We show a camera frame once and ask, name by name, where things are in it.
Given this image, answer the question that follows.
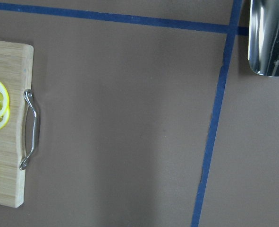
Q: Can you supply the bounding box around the metal scoop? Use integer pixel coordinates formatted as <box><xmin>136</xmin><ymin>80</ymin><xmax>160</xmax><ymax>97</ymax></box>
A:
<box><xmin>248</xmin><ymin>0</ymin><xmax>279</xmax><ymax>77</ymax></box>

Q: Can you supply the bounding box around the wooden cutting board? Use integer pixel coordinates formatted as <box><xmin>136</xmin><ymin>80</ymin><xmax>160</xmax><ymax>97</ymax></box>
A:
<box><xmin>0</xmin><ymin>41</ymin><xmax>34</xmax><ymax>208</ymax></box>

